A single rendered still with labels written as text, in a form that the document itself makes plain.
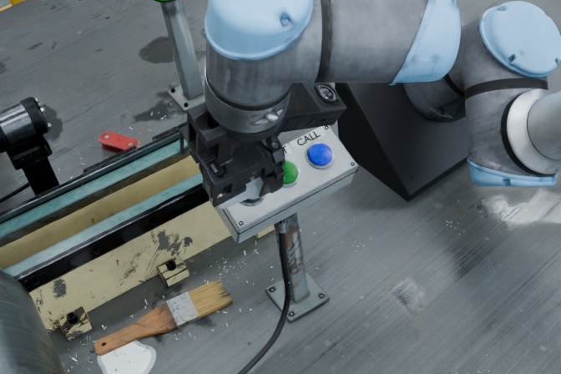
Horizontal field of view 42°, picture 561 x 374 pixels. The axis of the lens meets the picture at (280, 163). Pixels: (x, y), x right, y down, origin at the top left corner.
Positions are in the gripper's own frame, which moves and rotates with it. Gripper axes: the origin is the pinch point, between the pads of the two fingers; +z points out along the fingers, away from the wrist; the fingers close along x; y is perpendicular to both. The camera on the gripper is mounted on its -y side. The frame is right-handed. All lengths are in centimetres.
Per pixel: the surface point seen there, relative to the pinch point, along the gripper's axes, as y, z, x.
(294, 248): -5.0, 15.8, 5.1
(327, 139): -12.1, 2.1, -1.4
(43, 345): 27.3, -1.7, 5.5
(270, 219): -1.0, 4.5, 3.5
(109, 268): 16.5, 27.7, -8.8
